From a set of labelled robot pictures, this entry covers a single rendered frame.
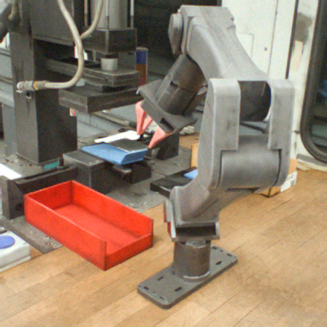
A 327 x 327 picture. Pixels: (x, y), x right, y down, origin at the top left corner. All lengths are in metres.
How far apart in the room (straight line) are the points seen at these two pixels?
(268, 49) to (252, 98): 1.01
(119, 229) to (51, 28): 0.49
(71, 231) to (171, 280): 0.21
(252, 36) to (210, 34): 0.96
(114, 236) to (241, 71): 0.50
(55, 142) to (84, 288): 0.60
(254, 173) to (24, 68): 0.86
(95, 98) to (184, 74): 0.33
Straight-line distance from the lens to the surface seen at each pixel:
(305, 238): 1.01
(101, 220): 1.00
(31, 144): 1.32
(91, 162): 1.08
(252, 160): 0.52
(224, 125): 0.50
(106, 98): 1.05
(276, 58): 1.53
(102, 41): 1.05
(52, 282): 0.83
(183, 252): 0.79
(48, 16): 1.16
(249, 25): 1.60
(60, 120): 1.31
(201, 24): 0.66
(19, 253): 0.88
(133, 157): 1.07
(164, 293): 0.78
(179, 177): 1.18
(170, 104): 0.78
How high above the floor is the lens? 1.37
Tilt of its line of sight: 20 degrees down
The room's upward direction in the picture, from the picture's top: 3 degrees clockwise
